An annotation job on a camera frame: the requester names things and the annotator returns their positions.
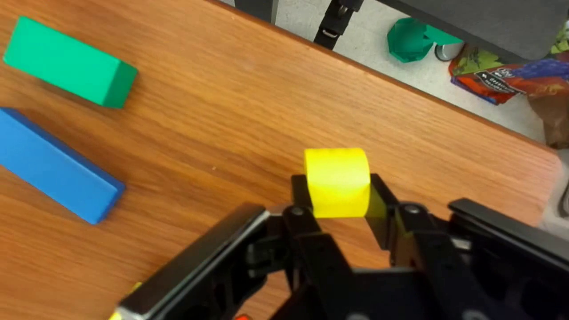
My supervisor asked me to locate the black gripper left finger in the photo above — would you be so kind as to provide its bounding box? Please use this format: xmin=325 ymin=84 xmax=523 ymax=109
xmin=114 ymin=173 xmax=357 ymax=320

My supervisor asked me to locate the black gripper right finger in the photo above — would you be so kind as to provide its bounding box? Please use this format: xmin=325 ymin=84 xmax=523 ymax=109
xmin=361 ymin=173 xmax=569 ymax=320

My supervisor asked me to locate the yellow half-cylinder block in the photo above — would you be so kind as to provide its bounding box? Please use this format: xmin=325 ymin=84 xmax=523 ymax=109
xmin=302 ymin=146 xmax=373 ymax=221

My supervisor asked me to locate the blue rectangular block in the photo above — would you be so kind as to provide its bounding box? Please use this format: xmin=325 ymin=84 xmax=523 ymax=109
xmin=0 ymin=107 xmax=128 ymax=226

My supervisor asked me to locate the green rectangular block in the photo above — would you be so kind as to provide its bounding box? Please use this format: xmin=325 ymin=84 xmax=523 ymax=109
xmin=2 ymin=15 xmax=140 ymax=113

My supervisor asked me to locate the colourful patterned bag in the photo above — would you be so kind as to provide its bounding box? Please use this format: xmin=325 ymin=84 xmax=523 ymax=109
xmin=446 ymin=22 xmax=569 ymax=111

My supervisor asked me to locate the green round plastic object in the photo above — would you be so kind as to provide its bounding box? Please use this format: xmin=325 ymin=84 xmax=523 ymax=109
xmin=386 ymin=17 xmax=464 ymax=65

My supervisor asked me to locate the black strap with buckle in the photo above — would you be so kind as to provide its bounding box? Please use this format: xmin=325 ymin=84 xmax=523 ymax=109
xmin=311 ymin=0 xmax=364 ymax=50

